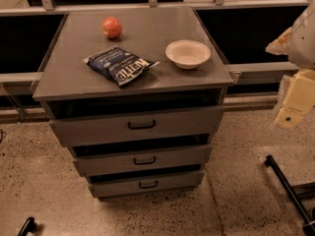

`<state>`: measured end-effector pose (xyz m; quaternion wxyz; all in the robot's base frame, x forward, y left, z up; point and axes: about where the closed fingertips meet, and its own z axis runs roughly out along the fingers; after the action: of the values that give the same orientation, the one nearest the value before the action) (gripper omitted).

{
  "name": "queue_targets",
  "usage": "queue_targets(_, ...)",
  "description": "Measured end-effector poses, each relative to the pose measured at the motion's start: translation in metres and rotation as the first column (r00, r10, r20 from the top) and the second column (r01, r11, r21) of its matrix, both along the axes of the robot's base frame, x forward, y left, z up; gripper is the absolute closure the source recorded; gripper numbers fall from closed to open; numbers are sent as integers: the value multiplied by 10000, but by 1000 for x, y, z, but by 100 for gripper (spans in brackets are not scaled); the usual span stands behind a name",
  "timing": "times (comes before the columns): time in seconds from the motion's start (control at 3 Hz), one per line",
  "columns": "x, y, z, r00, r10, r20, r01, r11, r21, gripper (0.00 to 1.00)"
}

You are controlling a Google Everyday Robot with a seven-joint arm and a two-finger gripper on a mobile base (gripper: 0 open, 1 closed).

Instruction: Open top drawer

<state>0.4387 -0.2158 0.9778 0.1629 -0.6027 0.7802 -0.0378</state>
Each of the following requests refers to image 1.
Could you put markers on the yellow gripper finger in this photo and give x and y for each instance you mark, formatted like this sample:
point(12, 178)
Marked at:
point(296, 98)

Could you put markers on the grey top drawer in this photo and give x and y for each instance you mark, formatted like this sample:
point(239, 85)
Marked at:
point(128, 127)

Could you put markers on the grey drawer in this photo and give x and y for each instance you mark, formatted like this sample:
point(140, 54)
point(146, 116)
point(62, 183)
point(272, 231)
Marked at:
point(142, 160)
point(128, 127)
point(147, 184)

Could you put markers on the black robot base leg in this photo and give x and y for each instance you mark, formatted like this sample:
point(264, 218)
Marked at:
point(296, 194)

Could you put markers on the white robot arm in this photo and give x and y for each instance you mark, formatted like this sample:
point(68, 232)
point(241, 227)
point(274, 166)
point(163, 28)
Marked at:
point(298, 44)

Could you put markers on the grey middle drawer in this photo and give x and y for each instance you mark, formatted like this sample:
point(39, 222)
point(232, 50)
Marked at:
point(142, 160)

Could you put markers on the grey drawer cabinet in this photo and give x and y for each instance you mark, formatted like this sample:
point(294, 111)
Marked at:
point(68, 88)

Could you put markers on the grey bottom drawer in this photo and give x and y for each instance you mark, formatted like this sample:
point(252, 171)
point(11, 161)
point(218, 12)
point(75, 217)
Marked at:
point(147, 184)

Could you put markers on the white bowl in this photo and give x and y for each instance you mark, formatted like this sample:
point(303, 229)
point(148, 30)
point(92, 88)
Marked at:
point(187, 54)

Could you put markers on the blue kettle chips bag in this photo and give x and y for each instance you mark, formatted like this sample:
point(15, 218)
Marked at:
point(119, 65)

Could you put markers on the red apple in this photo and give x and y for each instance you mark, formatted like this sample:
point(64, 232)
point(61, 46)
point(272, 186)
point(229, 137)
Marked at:
point(111, 27)

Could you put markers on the black leg bottom left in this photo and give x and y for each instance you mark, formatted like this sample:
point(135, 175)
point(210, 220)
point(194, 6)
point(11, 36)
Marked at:
point(28, 227)

